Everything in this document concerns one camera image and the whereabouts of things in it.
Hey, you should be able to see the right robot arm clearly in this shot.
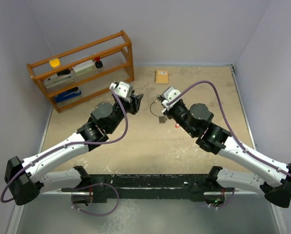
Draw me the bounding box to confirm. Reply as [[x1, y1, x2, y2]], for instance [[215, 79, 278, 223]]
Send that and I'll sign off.
[[162, 99, 291, 208]]

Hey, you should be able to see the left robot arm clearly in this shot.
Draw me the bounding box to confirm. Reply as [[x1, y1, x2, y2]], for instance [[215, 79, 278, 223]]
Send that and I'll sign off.
[[0, 89, 144, 206]]

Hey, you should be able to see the brown spiral notebook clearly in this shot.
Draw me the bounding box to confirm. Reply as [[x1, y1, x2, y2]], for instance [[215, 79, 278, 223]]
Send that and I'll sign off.
[[154, 70, 169, 84]]

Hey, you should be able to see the black red stamp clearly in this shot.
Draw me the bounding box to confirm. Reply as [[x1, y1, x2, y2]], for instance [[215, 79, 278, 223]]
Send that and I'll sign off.
[[94, 57, 103, 69]]

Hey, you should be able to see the white box on shelf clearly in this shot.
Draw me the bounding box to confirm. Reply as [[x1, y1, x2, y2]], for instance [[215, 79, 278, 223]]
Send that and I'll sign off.
[[72, 60, 96, 76]]

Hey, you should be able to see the blue stapler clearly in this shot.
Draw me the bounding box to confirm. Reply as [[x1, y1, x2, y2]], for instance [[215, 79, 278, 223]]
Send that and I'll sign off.
[[54, 87, 82, 103]]

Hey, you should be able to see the orange wooden shelf rack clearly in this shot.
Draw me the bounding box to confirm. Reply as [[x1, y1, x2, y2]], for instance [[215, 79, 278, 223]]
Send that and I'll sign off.
[[26, 30, 135, 113]]

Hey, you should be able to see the white black stapler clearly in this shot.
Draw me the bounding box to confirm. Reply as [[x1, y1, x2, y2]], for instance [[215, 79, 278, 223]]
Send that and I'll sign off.
[[43, 71, 76, 89]]

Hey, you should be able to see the yellow sticky note pad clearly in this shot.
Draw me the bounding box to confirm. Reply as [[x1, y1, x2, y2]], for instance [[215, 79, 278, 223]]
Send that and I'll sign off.
[[49, 58, 61, 70]]

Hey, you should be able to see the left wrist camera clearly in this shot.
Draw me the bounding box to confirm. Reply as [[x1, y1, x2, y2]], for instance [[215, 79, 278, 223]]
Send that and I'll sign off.
[[109, 81, 133, 102]]

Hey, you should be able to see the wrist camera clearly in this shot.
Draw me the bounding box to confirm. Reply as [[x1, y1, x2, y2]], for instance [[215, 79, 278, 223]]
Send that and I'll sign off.
[[161, 86, 181, 110], [109, 81, 133, 102]]

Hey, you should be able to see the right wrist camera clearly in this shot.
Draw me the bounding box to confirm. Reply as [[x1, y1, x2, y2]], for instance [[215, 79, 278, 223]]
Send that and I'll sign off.
[[161, 86, 181, 110]]

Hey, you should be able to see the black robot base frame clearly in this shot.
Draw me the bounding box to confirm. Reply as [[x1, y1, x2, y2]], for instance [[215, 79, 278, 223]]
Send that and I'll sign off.
[[62, 166, 233, 207]]

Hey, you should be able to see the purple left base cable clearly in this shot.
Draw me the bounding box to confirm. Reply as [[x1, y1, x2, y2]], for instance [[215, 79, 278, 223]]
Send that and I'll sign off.
[[71, 180, 121, 216]]

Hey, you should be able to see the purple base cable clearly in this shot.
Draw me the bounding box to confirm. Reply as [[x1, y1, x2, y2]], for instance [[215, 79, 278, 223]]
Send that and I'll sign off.
[[208, 185, 237, 211], [71, 180, 121, 216]]

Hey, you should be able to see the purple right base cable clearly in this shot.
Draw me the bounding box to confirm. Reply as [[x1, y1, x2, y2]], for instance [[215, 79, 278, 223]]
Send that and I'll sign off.
[[208, 185, 237, 211]]

